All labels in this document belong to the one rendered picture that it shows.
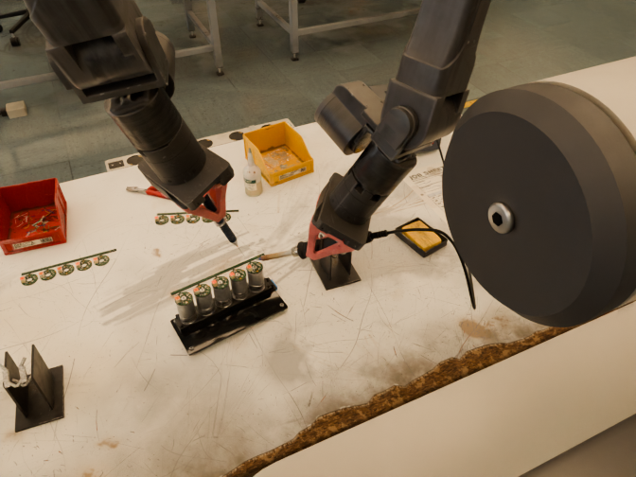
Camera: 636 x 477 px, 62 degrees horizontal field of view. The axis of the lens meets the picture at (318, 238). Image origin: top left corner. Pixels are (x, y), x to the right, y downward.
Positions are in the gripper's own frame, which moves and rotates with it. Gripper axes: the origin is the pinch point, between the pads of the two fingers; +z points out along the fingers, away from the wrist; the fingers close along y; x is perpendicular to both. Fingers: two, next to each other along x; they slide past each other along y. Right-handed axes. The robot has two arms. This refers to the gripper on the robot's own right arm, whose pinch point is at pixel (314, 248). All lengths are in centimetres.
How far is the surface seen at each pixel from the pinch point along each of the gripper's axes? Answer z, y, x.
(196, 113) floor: 124, -178, -46
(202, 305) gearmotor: 14.6, 6.2, -9.3
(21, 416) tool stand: 26.8, 25.2, -22.9
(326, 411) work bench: 8.8, 16.5, 10.4
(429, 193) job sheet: 3.3, -32.5, 19.7
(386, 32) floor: 82, -304, 28
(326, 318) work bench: 10.1, 1.5, 8.0
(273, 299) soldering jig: 13.3, 0.4, -0.1
